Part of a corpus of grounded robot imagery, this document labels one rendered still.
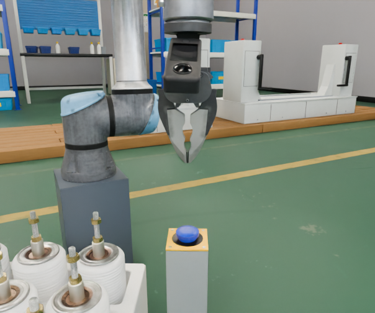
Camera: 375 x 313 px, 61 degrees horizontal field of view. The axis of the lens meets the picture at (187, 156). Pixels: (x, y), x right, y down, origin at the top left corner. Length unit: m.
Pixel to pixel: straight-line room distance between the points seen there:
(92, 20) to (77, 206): 5.69
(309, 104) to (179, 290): 3.01
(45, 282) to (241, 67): 2.54
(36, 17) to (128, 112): 5.50
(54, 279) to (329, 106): 3.32
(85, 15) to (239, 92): 4.07
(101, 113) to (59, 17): 5.52
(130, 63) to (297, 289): 0.77
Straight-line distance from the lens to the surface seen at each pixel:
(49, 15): 6.34
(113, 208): 0.92
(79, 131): 0.88
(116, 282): 0.66
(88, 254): 0.67
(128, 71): 0.90
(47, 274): 0.68
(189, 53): 0.45
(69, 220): 0.91
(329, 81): 3.88
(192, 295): 0.59
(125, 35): 0.91
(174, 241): 0.56
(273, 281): 1.02
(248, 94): 3.01
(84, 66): 8.78
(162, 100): 0.49
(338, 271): 1.13
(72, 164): 0.91
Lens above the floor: 0.61
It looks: 16 degrees down
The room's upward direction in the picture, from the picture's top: straight up
